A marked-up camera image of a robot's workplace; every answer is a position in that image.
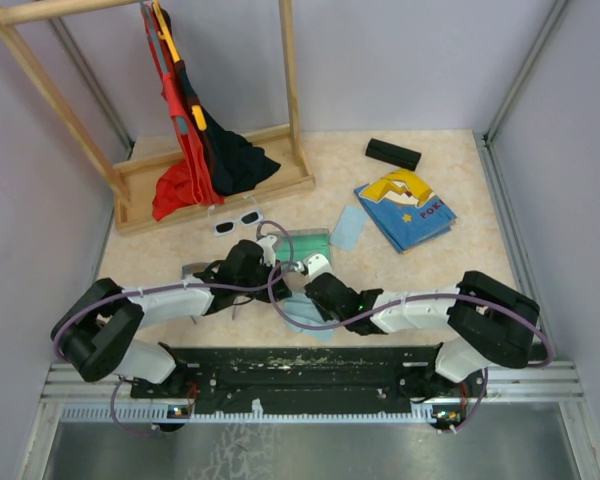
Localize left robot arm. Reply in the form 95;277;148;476
51;235;277;397

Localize grey blue sunglasses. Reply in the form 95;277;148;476
181;260;222;282

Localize purple cable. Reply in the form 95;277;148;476
52;221;296;436
267;260;555;435

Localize grey glasses case green lining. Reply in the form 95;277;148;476
274;228;331;261

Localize light blue lens cloth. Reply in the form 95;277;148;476
282;292;335;342
329;205;367;251

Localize wooden clothes rack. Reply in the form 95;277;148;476
0;1;315;235

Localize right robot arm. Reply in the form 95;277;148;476
305;271;540;396

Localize grey red clothes hanger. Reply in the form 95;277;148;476
140;1;190;136

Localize yellow clothes hanger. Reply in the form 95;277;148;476
152;0;207;131

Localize red hanging garment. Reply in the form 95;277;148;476
140;4;226;207

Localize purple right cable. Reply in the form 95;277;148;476
267;260;555;435

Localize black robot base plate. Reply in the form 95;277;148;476
131;346;482;415

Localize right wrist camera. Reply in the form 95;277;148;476
302;253;333;281

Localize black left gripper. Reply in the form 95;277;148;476
236;257;292;303

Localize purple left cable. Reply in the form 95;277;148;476
52;221;296;436

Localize black hanging garment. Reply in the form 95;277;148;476
178;69;283;197

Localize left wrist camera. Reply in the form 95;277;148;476
256;235;278;267

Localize blue yellow folded cloth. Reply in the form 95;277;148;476
354;169;457;253

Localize black glasses case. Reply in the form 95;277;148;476
365;138;422;171

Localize light blue flat lens cloth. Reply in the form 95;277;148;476
329;205;367;251

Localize white sunglasses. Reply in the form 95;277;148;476
206;194;264;237

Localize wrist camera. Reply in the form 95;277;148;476
302;253;333;281
256;235;278;267

